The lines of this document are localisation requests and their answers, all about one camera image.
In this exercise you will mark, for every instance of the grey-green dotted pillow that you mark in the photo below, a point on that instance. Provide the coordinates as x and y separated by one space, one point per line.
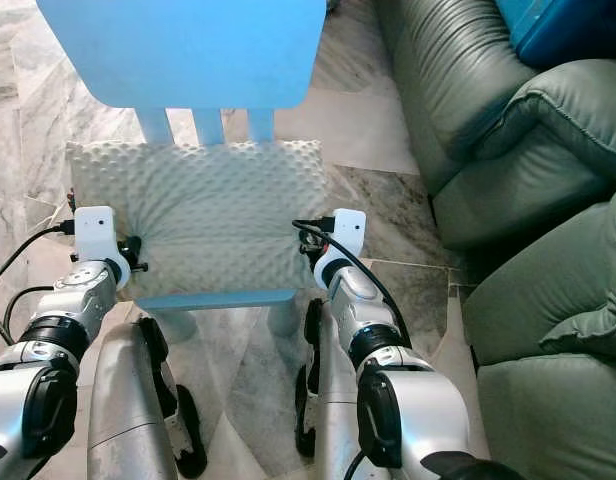
208 210

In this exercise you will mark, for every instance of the silver left robot leg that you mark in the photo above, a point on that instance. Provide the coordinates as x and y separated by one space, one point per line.
138 400

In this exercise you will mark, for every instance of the silver robot leg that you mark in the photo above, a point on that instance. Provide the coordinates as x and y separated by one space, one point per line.
138 400
333 400

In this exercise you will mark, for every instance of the light blue child chair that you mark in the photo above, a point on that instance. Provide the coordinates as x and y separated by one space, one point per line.
178 50

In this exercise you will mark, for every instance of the blue hard suitcase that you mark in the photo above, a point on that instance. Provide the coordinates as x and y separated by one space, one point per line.
568 25

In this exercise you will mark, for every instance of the dark green leather sofa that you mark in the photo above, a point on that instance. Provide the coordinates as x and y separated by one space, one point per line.
528 200

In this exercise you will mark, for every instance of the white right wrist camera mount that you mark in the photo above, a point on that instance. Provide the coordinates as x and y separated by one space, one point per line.
350 228

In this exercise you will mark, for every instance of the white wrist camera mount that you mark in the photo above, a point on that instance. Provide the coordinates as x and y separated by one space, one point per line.
350 228
95 235

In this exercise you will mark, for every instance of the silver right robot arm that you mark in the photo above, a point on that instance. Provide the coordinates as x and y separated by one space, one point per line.
408 410

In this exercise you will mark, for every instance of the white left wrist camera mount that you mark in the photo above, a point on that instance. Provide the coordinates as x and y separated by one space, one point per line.
95 235

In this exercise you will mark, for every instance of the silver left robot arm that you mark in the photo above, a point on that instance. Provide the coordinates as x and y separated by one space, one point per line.
28 370

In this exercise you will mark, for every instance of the silver right robot leg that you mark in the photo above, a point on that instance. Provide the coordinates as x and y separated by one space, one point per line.
333 400

